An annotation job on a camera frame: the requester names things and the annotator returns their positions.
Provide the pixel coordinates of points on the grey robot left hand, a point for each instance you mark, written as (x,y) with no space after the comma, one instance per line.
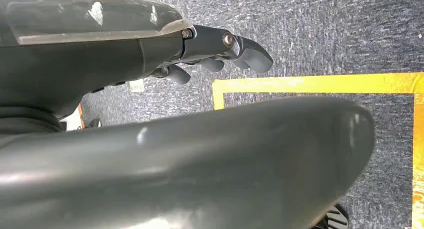
(82,62)

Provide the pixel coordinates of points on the smooth grey robot body shell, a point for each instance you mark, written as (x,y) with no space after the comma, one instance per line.
(198,168)

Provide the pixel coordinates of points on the small white label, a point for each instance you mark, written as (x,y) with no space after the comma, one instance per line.
(136,85)

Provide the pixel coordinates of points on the yellow floor tape frame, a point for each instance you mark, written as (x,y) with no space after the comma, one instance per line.
(298,83)

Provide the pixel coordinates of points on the black white striped object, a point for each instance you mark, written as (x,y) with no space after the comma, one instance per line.
(335,218)

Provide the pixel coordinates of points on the white and orange object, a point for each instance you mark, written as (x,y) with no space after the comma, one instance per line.
(73,120)

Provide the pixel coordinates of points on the small black object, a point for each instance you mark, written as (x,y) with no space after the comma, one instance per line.
(95,123)

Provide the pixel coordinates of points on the ribbed grey left arm sleeve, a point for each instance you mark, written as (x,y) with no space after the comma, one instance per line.
(23,121)

